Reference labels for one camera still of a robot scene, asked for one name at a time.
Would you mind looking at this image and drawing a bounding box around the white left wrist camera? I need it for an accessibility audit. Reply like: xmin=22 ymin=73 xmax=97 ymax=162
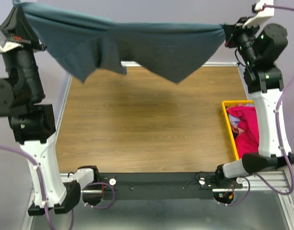
xmin=0 ymin=30 xmax=20 ymax=54

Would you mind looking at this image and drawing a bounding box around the lavender t-shirt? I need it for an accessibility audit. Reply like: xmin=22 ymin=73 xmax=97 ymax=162
xmin=227 ymin=103 xmax=254 ymax=127

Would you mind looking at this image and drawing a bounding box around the aluminium table rail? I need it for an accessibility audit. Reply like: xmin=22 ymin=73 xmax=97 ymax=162
xmin=120 ymin=61 xmax=241 ymax=68
xmin=56 ymin=75 xmax=72 ymax=136

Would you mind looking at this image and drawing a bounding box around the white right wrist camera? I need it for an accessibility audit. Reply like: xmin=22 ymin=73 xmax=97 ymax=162
xmin=242 ymin=0 xmax=274 ymax=29

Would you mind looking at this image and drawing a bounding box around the yellow plastic bin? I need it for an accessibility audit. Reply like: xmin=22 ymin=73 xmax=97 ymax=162
xmin=221 ymin=100 xmax=254 ymax=161

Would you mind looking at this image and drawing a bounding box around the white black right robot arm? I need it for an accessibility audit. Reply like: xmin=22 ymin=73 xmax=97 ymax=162
xmin=214 ymin=17 xmax=294 ymax=188

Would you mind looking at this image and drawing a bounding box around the teal blue t-shirt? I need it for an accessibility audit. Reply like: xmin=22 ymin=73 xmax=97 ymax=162
xmin=13 ymin=0 xmax=225 ymax=83

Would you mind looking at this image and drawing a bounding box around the aluminium back table rail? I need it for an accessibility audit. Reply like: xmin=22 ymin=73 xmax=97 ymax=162
xmin=120 ymin=61 xmax=241 ymax=68

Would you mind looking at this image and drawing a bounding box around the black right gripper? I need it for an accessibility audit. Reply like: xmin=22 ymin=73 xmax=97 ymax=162
xmin=224 ymin=15 xmax=261 ymax=65

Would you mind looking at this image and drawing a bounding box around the aluminium front frame rail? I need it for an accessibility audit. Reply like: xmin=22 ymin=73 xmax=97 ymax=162
xmin=31 ymin=170 xmax=293 ymax=193

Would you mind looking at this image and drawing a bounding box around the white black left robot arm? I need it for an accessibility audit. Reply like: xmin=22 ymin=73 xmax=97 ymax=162
xmin=0 ymin=6 xmax=100 ymax=216

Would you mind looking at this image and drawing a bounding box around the aluminium left table rail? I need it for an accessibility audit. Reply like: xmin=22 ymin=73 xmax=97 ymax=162
xmin=56 ymin=75 xmax=72 ymax=136

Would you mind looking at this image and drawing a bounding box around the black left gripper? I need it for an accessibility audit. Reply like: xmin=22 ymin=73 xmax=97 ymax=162
xmin=0 ymin=3 xmax=46 ymax=100

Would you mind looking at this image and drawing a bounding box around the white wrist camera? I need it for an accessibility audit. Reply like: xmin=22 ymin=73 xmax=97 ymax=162
xmin=242 ymin=0 xmax=274 ymax=29
xmin=0 ymin=30 xmax=20 ymax=54

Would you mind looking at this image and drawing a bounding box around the magenta t-shirt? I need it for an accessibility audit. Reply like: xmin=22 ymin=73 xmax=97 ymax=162
xmin=227 ymin=106 xmax=259 ymax=158

